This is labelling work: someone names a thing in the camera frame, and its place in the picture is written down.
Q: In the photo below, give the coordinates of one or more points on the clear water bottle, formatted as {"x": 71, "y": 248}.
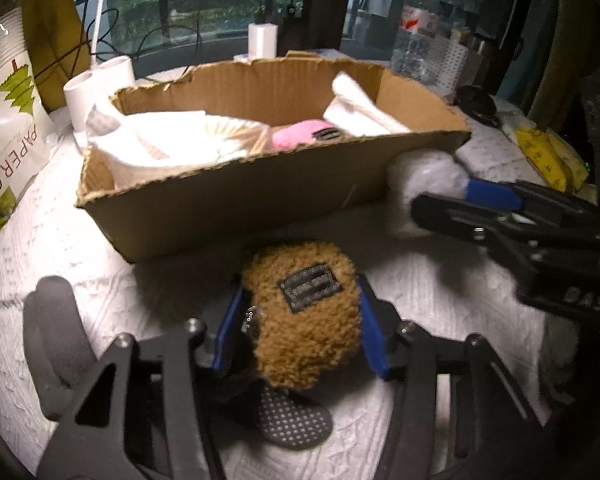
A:
{"x": 415, "y": 45}

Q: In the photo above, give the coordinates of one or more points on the white charger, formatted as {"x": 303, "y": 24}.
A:
{"x": 262, "y": 40}

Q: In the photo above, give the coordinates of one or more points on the white mesh puff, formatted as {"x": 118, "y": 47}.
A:
{"x": 425, "y": 175}

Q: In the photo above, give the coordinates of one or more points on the bright yellow tissue pack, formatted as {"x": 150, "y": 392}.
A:
{"x": 540, "y": 155}

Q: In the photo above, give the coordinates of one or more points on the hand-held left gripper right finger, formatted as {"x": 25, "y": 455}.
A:
{"x": 377, "y": 335}

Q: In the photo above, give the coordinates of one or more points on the white perforated basket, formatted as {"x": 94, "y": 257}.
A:
{"x": 450, "y": 67}

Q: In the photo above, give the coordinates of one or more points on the cardboard box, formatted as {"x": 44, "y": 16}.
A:
{"x": 230, "y": 200}

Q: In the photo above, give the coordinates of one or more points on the pale yellow tissue pack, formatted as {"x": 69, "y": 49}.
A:
{"x": 575, "y": 160}

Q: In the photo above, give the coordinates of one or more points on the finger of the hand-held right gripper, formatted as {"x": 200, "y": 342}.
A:
{"x": 455, "y": 217}
{"x": 495, "y": 195}

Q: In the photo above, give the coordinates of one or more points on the yellow curtain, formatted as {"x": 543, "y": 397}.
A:
{"x": 50, "y": 35}
{"x": 550, "y": 70}

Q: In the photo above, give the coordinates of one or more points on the black power adapter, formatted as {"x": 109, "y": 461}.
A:
{"x": 291, "y": 30}

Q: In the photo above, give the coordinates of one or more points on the cotton swabs box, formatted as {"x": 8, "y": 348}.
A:
{"x": 230, "y": 135}

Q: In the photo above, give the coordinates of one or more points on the black soft pouch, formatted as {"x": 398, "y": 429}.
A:
{"x": 475, "y": 102}

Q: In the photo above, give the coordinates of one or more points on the white waffle towel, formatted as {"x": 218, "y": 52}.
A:
{"x": 360, "y": 112}

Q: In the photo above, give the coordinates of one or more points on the pink fuzzy slipper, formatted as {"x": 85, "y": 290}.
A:
{"x": 292, "y": 137}

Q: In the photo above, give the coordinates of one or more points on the black balcony railing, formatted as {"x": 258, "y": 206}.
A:
{"x": 164, "y": 5}

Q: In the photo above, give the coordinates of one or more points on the black window frame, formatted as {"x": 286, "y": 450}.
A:
{"x": 330, "y": 0}

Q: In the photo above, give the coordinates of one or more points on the white textured tablecloth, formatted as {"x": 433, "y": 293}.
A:
{"x": 55, "y": 260}

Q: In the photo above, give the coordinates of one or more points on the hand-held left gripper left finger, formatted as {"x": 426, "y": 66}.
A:
{"x": 227, "y": 340}

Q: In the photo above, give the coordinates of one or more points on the white paper cup package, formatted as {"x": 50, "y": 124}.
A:
{"x": 10, "y": 160}

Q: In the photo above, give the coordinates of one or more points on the beige packet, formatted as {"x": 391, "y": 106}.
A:
{"x": 461, "y": 37}

